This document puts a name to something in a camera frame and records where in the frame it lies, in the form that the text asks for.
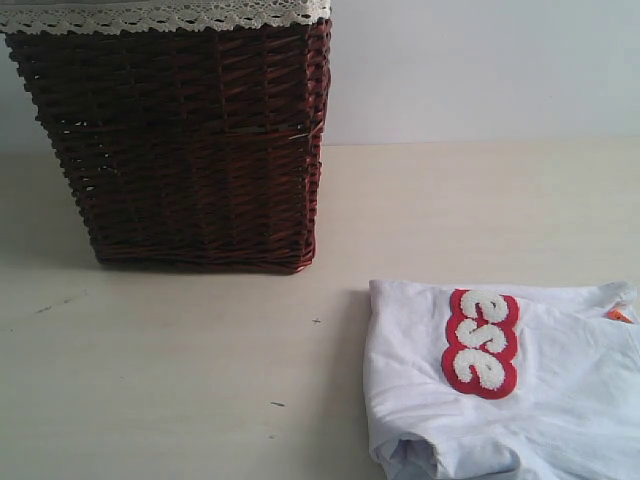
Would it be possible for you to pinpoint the dark red wicker basket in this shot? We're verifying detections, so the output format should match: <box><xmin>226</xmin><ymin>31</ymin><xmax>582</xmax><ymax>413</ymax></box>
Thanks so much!
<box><xmin>5</xmin><ymin>19</ymin><xmax>332</xmax><ymax>274</ymax></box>

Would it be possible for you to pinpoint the white t-shirt with red lettering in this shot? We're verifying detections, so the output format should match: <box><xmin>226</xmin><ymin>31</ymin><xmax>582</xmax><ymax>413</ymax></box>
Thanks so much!
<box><xmin>364</xmin><ymin>280</ymin><xmax>639</xmax><ymax>479</ymax></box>

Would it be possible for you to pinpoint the white lace cloth trim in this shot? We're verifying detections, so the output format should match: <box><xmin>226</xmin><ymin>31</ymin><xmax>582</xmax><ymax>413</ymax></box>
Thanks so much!
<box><xmin>1</xmin><ymin>0</ymin><xmax>331</xmax><ymax>35</ymax></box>

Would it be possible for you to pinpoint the orange clothing tag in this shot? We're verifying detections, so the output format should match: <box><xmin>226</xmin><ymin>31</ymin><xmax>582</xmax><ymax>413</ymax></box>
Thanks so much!
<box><xmin>606</xmin><ymin>303</ymin><xmax>639</xmax><ymax>324</ymax></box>

